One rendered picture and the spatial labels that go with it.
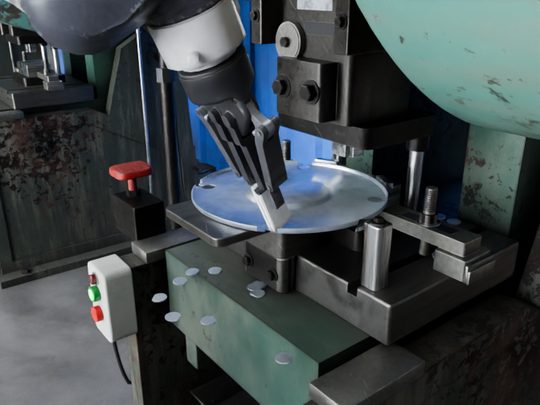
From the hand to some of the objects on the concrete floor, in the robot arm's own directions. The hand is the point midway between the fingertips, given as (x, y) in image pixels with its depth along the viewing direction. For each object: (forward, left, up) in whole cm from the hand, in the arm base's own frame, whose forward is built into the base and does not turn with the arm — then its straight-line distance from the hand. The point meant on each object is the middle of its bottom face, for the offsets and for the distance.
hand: (272, 203), depth 69 cm
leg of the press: (+38, -17, -82) cm, 92 cm away
